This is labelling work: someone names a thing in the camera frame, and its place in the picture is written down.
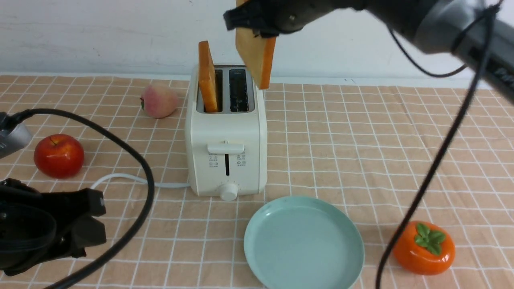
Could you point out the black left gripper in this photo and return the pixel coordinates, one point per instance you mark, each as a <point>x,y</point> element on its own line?
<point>38,227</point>

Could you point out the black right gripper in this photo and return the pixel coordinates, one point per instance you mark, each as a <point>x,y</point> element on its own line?
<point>282,16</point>

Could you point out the toast slice slot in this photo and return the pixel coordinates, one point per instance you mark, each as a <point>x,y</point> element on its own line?
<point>256,51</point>
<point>207,78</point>

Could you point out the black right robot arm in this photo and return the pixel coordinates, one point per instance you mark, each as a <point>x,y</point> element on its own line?
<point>457,27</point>

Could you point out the red apple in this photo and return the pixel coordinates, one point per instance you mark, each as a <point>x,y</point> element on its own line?
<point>59,156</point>

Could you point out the pink peach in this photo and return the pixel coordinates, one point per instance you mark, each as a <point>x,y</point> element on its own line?
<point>158,101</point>

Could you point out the white two-slot toaster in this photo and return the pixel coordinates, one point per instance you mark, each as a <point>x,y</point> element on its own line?
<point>227,150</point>

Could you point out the orange checkered tablecloth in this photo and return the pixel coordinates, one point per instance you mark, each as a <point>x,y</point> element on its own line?
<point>364,149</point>

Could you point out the light green plate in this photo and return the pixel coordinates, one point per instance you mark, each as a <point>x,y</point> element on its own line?
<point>298,242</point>

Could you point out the orange persimmon with green leaves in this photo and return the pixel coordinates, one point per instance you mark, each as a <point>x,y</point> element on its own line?
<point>425,249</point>

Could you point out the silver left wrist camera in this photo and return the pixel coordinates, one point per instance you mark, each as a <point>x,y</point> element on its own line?
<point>13,137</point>

